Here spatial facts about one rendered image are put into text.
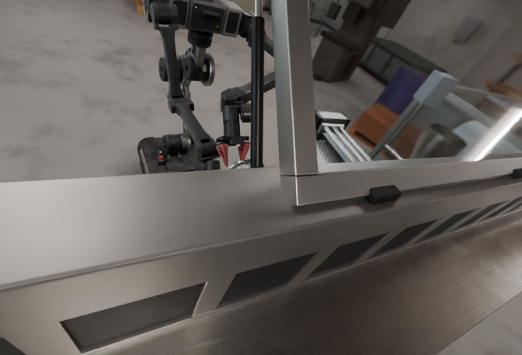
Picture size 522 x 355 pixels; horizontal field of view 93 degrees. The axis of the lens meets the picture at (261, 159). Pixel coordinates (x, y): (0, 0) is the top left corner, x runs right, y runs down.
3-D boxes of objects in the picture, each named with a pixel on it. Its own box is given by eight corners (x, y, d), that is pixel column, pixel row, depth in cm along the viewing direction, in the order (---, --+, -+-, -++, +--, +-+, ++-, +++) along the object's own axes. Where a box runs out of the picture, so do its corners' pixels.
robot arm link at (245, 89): (283, 78, 119) (289, 56, 111) (294, 84, 117) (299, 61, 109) (217, 113, 95) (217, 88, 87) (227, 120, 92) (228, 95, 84)
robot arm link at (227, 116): (220, 107, 89) (222, 102, 83) (240, 107, 90) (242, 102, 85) (222, 127, 88) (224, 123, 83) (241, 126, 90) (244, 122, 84)
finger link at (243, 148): (225, 167, 87) (224, 140, 88) (244, 165, 91) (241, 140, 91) (232, 165, 81) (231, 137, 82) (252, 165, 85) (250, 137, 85)
